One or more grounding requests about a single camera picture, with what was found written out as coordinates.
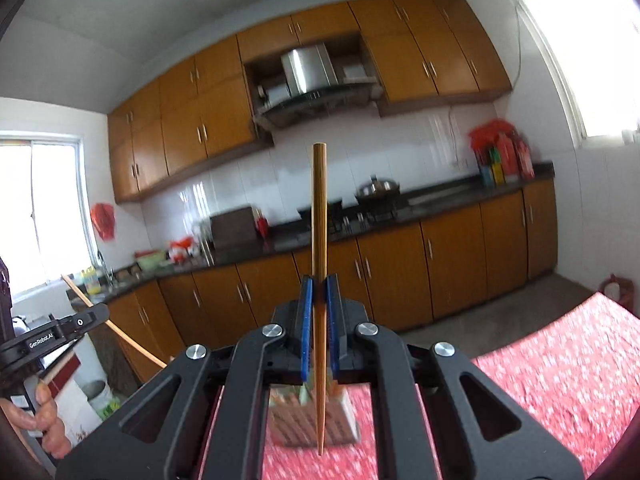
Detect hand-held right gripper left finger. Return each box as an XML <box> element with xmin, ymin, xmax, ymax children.
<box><xmin>55</xmin><ymin>275</ymin><xmax>314</xmax><ymax>480</ymax></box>

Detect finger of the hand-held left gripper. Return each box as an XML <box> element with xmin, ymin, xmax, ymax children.
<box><xmin>0</xmin><ymin>303</ymin><xmax>111</xmax><ymax>370</ymax></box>

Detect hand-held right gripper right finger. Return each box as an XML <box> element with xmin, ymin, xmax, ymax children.
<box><xmin>326</xmin><ymin>272</ymin><xmax>587</xmax><ymax>480</ymax></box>

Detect bamboo chopstick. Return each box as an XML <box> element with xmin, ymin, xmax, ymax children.
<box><xmin>61</xmin><ymin>274</ymin><xmax>167</xmax><ymax>370</ymax></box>
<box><xmin>311</xmin><ymin>143</ymin><xmax>329</xmax><ymax>457</ymax></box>

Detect grey perforated utensil holder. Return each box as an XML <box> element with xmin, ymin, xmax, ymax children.
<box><xmin>268</xmin><ymin>383</ymin><xmax>362</xmax><ymax>449</ymax></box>

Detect person's left hand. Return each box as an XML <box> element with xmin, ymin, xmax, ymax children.
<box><xmin>0</xmin><ymin>384</ymin><xmax>72</xmax><ymax>460</ymax></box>

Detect yellow bottle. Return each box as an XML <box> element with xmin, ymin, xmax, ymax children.
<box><xmin>82</xmin><ymin>267</ymin><xmax>104</xmax><ymax>296</ymax></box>

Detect white bucket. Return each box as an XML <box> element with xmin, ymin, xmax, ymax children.
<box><xmin>81</xmin><ymin>379</ymin><xmax>117</xmax><ymax>414</ymax></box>

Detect sink faucet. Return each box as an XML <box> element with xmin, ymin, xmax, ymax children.
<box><xmin>96</xmin><ymin>249</ymin><xmax>114</xmax><ymax>289</ymax></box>

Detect black gas stove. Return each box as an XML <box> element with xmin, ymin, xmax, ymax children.
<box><xmin>299</xmin><ymin>202</ymin><xmax>412</xmax><ymax>235</ymax></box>

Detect red plastic bag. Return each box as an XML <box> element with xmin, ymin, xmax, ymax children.
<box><xmin>91</xmin><ymin>202</ymin><xmax>116</xmax><ymax>240</ymax></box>

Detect sliding window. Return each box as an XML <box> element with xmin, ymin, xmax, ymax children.
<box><xmin>0</xmin><ymin>131</ymin><xmax>97</xmax><ymax>297</ymax></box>

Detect brown box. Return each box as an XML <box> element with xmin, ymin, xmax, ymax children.
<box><xmin>208</xmin><ymin>204</ymin><xmax>257</xmax><ymax>250</ymax></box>

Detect brown lower kitchen cabinets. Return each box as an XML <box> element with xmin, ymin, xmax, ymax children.
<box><xmin>70</xmin><ymin>180</ymin><xmax>559</xmax><ymax>386</ymax></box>

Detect brown kitchen cabinets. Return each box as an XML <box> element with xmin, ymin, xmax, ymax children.
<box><xmin>70</xmin><ymin>180</ymin><xmax>559</xmax><ymax>386</ymax></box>
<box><xmin>107</xmin><ymin>0</ymin><xmax>514</xmax><ymax>205</ymax></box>

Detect red and white bag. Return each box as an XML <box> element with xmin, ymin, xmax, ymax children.
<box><xmin>168</xmin><ymin>236</ymin><xmax>201</xmax><ymax>264</ymax></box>

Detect wok with lid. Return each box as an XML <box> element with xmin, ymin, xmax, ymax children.
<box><xmin>354</xmin><ymin>175</ymin><xmax>402</xmax><ymax>207</ymax></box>

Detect black kitchen countertop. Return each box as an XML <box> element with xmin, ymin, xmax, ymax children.
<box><xmin>70</xmin><ymin>160</ymin><xmax>557</xmax><ymax>306</ymax></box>

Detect red floral tablecloth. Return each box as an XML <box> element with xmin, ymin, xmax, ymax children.
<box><xmin>199</xmin><ymin>292</ymin><xmax>640</xmax><ymax>480</ymax></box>

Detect red packages on countertop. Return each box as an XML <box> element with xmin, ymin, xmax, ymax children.
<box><xmin>468</xmin><ymin>118</ymin><xmax>535</xmax><ymax>187</ymax></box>

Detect brown upper kitchen cabinets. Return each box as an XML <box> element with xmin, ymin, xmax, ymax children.
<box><xmin>107</xmin><ymin>0</ymin><xmax>514</xmax><ymax>205</ymax></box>

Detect steel range hood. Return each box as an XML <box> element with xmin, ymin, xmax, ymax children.
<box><xmin>252</xmin><ymin>44</ymin><xmax>384</xmax><ymax>132</ymax></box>

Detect bright window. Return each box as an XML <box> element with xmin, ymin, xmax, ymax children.
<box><xmin>507</xmin><ymin>0</ymin><xmax>640</xmax><ymax>145</ymax></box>

